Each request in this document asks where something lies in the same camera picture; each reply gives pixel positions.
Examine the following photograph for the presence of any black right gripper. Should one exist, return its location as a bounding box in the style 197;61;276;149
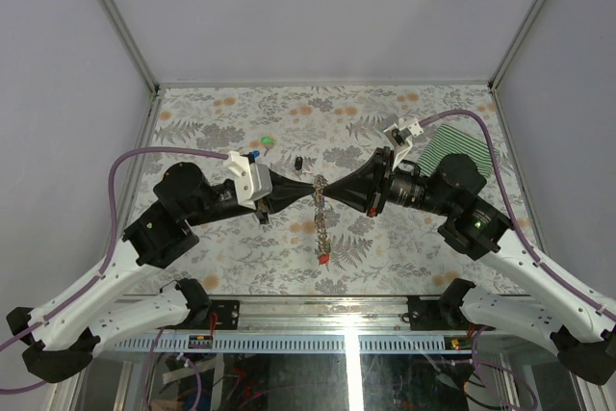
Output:
323;145;454;217

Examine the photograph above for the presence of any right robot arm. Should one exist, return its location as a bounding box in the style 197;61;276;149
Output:
323;149;615;385

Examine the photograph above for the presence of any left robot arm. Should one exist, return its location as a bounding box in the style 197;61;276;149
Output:
7;163;314;383

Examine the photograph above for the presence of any floral table mat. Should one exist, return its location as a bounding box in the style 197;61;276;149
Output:
133;85;532;295

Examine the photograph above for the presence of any green striped cloth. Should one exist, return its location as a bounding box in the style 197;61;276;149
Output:
417;124;494;179

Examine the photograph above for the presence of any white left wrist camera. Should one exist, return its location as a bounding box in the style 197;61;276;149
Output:
223;151;273;210

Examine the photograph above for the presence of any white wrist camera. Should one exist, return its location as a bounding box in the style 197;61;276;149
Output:
223;151;273;210
381;115;424;168

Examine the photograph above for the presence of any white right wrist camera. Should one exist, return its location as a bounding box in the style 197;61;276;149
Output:
381;115;424;168

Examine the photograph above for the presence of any aluminium front rail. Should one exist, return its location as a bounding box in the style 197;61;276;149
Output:
114;295;474;355

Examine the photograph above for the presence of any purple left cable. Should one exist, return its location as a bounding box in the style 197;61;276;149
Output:
0;146;232;393

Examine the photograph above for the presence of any purple cable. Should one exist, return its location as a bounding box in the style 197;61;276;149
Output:
0;146;232;393
418;109;616;321

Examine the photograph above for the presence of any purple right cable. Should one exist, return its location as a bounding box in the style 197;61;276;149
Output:
418;109;616;321

